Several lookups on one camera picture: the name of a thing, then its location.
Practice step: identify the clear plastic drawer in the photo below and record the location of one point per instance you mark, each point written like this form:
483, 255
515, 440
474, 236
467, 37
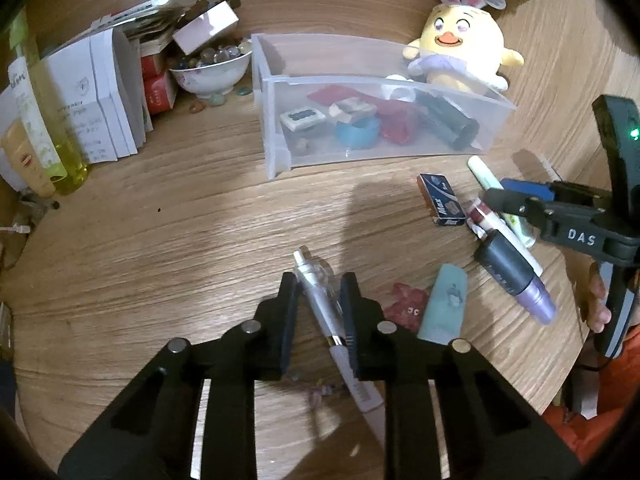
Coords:
280, 90

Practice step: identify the small patterned block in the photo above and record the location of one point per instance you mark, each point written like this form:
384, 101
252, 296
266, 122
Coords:
350, 109

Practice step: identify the small blue staples box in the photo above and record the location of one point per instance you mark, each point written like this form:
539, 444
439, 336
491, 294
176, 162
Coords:
442, 200

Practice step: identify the yellow chick plush toy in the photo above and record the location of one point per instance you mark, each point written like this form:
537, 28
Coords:
460, 40

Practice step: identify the light green highlighter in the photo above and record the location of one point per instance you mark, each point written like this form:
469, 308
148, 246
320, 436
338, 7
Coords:
487, 175

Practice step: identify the white mahjong tile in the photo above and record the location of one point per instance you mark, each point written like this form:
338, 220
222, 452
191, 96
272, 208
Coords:
302, 120

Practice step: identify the white ceramic bowl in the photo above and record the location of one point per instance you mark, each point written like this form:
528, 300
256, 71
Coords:
210, 80

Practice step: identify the person's right hand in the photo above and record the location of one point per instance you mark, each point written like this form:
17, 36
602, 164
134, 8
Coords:
597, 305

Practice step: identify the folded white paper leaflets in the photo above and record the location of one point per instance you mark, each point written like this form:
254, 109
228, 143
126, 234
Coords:
70, 100

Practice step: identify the red jelly toy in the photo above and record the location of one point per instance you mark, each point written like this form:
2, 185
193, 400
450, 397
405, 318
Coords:
407, 307

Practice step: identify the dark brown object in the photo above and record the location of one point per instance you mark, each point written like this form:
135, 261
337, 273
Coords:
200, 7

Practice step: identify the green glass stone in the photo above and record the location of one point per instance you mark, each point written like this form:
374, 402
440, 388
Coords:
216, 101
243, 91

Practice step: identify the blue tape roll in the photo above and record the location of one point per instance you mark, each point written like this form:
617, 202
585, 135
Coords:
355, 134

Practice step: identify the white ballpoint pen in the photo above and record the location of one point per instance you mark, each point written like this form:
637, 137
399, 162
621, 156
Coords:
320, 295

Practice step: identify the stack of papers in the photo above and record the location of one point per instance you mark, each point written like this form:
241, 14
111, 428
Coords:
130, 15

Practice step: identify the pile of glass beads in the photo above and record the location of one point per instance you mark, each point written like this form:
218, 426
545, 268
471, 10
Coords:
210, 56

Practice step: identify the black purple pen device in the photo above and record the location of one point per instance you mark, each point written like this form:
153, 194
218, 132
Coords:
510, 270

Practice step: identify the small white pink box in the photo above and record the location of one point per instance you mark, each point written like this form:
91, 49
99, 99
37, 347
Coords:
205, 27

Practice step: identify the light teal case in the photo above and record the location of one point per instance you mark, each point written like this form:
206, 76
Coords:
442, 310

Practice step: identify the person's orange clothing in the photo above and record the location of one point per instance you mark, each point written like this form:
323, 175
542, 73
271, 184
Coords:
590, 425

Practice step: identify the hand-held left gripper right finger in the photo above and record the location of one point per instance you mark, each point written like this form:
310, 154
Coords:
349, 330

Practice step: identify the white dark red tube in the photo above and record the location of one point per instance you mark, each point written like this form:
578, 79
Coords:
480, 212

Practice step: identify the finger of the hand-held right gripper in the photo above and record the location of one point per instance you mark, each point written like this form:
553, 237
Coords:
530, 189
510, 202

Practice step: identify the tan lotion tube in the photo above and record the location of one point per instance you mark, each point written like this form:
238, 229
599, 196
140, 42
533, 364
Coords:
22, 160

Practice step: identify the yellow-green spray bottle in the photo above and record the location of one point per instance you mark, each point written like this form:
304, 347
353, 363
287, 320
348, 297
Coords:
50, 150

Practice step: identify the brown bead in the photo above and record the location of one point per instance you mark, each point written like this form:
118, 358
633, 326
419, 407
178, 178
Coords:
196, 106

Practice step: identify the dark glass bottle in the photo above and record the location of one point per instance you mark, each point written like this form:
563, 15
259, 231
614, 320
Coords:
447, 120

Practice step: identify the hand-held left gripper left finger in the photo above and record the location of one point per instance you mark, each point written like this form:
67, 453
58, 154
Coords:
291, 330

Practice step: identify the black metal clip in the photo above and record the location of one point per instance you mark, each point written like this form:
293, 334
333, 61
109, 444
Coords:
40, 207

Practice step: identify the red tea packet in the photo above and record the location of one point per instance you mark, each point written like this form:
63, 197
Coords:
395, 122

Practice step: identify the small red box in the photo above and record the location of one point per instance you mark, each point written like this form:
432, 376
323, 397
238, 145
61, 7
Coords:
161, 94
152, 66

